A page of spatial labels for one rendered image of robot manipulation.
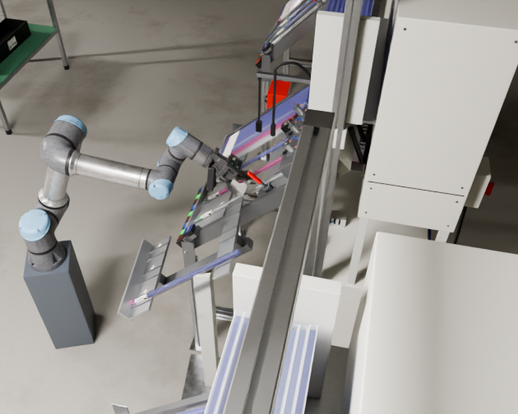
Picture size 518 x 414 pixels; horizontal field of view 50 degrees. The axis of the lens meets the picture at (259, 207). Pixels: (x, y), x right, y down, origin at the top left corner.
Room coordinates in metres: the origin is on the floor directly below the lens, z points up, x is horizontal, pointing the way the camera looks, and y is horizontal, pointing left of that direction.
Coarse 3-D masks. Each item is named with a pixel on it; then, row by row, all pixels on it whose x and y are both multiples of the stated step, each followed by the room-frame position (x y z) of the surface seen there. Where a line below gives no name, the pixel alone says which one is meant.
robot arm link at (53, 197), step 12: (60, 120) 1.63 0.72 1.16; (72, 120) 1.64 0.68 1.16; (48, 132) 1.58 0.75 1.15; (60, 132) 1.56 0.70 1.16; (72, 132) 1.58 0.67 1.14; (84, 132) 1.63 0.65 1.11; (72, 144) 1.54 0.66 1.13; (48, 168) 1.60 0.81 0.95; (48, 180) 1.59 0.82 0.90; (60, 180) 1.59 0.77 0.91; (48, 192) 1.59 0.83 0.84; (60, 192) 1.60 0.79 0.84; (36, 204) 1.61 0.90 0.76; (48, 204) 1.58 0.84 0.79; (60, 204) 1.60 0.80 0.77; (60, 216) 1.59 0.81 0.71
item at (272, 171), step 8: (280, 136) 1.78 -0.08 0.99; (288, 136) 1.74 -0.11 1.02; (272, 152) 1.70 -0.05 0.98; (280, 152) 1.66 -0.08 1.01; (272, 160) 1.64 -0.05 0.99; (272, 168) 1.58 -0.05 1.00; (264, 176) 1.56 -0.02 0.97; (272, 176) 1.53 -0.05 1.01; (272, 184) 1.47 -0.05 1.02; (280, 184) 1.44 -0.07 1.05; (264, 192) 1.45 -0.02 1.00
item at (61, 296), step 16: (32, 272) 1.42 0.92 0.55; (48, 272) 1.42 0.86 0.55; (64, 272) 1.43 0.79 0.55; (80, 272) 1.58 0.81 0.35; (32, 288) 1.40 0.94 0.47; (48, 288) 1.41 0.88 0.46; (64, 288) 1.42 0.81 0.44; (80, 288) 1.50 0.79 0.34; (48, 304) 1.40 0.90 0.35; (64, 304) 1.42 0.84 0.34; (80, 304) 1.43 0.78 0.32; (48, 320) 1.40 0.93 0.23; (64, 320) 1.41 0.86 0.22; (80, 320) 1.42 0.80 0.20; (64, 336) 1.41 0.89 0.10; (80, 336) 1.42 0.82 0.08
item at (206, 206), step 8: (216, 184) 1.75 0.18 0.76; (208, 192) 1.73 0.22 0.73; (224, 192) 1.63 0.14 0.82; (232, 192) 1.61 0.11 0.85; (208, 200) 1.65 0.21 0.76; (216, 200) 1.61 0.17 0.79; (224, 200) 1.57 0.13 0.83; (208, 208) 1.60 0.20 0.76; (224, 208) 1.52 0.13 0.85; (208, 216) 1.53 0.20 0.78; (216, 216) 1.50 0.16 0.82; (200, 224) 1.51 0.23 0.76
